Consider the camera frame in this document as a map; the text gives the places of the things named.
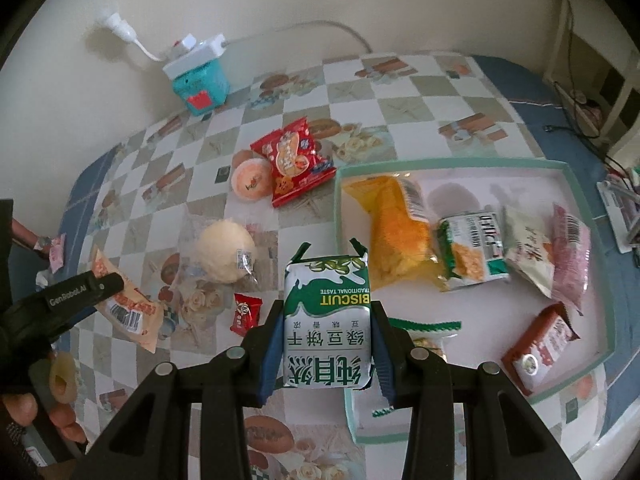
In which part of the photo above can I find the orange striped snack packet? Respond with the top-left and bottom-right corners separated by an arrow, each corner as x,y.
91,245 -> 164,353

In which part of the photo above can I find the red milk biscuit packet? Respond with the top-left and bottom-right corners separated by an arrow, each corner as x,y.
501,302 -> 580,396

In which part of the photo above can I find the green white biscuit packet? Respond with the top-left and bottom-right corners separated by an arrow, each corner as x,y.
283,238 -> 372,389

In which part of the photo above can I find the yellow cake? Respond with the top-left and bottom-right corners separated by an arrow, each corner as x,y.
343,176 -> 447,292

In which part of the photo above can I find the left hand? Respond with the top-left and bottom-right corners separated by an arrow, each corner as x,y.
1,393 -> 88,444

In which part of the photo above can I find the white tray with teal rim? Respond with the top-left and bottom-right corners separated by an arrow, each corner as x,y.
334,158 -> 616,455

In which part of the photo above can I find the round biscuit green packet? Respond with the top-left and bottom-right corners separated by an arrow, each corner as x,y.
370,317 -> 463,418

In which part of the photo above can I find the small red candy packet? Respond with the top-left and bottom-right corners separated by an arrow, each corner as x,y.
230,292 -> 262,337

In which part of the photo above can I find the green white cracker packet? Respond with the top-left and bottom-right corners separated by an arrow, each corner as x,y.
436,210 -> 509,290

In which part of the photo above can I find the white persimmon snack packet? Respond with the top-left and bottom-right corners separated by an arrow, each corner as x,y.
504,206 -> 555,298

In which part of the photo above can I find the round cream bun in bag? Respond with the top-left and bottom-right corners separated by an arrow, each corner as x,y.
171,214 -> 259,289

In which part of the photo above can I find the checkered patterned tablecloth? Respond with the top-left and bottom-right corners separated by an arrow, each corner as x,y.
61,53 -> 639,479

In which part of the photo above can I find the pink snack packet with barcode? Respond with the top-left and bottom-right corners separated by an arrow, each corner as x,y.
552,204 -> 591,316

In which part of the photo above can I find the white phone stand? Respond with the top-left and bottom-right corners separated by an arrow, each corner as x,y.
597,174 -> 640,254

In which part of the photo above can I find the round peach jelly cup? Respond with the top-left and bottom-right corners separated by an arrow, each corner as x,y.
231,158 -> 273,202

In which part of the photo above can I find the teal box with red label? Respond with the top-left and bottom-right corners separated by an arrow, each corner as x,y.
171,58 -> 230,116

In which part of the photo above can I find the red cartoon snack packet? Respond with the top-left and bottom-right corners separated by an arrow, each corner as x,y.
250,117 -> 336,208

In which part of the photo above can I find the white power strip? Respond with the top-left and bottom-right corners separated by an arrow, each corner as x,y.
163,34 -> 228,80

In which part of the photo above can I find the white chair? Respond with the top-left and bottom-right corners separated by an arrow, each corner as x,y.
544,0 -> 639,167

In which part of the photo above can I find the white plug and cable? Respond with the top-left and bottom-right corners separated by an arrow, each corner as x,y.
102,12 -> 166,63

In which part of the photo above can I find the black cable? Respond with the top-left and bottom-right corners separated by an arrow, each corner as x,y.
543,0 -> 637,176

